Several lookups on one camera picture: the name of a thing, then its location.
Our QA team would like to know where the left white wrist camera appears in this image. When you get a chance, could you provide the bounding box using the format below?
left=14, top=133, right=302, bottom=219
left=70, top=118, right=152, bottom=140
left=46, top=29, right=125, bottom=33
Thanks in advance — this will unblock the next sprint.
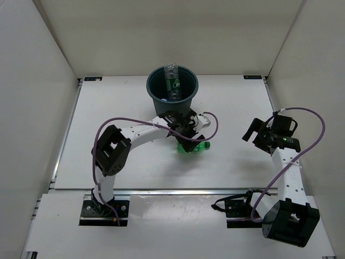
left=195, top=114, right=211, bottom=131

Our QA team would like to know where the purple cable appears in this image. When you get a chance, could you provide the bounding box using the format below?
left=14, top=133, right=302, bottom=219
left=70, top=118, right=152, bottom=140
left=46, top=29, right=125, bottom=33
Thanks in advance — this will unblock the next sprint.
left=92, top=111, right=219, bottom=226
left=250, top=107, right=326, bottom=223

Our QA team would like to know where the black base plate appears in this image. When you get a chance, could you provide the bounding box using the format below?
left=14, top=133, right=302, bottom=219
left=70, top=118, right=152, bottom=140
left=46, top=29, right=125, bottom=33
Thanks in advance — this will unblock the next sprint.
left=224, top=199, right=262, bottom=229
left=79, top=196, right=130, bottom=227

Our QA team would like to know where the black table label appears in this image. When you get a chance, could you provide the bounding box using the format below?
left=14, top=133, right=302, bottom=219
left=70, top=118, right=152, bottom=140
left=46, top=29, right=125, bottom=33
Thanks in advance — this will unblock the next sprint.
left=84, top=77, right=102, bottom=81
left=243, top=75, right=262, bottom=80

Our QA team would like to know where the right black table label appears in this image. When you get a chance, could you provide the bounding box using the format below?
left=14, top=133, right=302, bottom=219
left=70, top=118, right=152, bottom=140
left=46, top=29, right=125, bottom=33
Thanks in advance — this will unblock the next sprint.
left=243, top=75, right=262, bottom=80

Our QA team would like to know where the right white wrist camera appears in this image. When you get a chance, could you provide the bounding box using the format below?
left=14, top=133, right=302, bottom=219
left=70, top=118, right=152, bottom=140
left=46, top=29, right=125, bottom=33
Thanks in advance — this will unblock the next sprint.
left=273, top=108, right=286, bottom=117

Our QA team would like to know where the green soda bottle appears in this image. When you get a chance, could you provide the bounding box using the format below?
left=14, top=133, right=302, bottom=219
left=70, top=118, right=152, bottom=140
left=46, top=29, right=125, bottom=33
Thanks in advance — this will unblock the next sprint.
left=177, top=141, right=211, bottom=153

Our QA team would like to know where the left black table label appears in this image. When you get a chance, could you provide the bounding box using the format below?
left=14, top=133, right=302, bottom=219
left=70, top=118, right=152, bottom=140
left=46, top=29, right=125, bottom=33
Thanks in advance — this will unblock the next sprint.
left=84, top=77, right=102, bottom=81

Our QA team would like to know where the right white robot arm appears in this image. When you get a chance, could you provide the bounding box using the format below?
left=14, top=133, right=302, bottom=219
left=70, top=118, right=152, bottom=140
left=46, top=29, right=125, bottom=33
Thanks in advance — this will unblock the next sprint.
left=211, top=114, right=320, bottom=248

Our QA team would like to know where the dark green plastic bin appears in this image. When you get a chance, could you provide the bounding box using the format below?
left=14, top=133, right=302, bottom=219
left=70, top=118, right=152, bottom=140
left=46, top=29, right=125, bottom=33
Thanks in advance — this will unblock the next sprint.
left=146, top=66, right=199, bottom=115

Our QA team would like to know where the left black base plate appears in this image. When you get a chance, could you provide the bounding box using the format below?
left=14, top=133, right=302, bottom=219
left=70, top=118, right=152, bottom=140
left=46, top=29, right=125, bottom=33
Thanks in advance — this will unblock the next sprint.
left=79, top=196, right=130, bottom=227

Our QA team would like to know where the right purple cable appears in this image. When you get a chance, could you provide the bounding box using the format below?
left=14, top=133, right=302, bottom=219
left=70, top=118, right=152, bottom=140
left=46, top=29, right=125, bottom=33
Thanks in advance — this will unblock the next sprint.
left=250, top=107, right=326, bottom=223

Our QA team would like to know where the green label clear bottle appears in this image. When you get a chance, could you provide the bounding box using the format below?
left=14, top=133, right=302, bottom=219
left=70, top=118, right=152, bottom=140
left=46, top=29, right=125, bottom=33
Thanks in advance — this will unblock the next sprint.
left=164, top=63, right=182, bottom=101

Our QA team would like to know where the aluminium table rail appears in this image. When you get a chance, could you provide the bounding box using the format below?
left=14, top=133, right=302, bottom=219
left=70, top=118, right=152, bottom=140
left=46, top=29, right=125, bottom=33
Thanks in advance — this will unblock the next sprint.
left=48, top=188, right=278, bottom=196

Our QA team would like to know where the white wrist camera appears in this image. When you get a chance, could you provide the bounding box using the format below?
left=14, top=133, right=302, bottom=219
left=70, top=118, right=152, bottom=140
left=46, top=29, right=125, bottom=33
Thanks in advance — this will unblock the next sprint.
left=273, top=108, right=286, bottom=117
left=195, top=114, right=211, bottom=131

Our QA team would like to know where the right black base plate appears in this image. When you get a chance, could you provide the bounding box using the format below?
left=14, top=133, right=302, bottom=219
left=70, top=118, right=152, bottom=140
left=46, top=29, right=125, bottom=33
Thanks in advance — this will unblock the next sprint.
left=224, top=199, right=262, bottom=229

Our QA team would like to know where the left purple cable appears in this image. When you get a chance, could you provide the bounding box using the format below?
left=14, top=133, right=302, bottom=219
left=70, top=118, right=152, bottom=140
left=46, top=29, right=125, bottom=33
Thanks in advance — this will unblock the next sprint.
left=92, top=111, right=219, bottom=226

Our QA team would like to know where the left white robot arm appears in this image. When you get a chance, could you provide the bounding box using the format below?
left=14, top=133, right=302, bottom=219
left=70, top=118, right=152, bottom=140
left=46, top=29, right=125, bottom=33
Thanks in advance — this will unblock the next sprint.
left=91, top=110, right=211, bottom=217

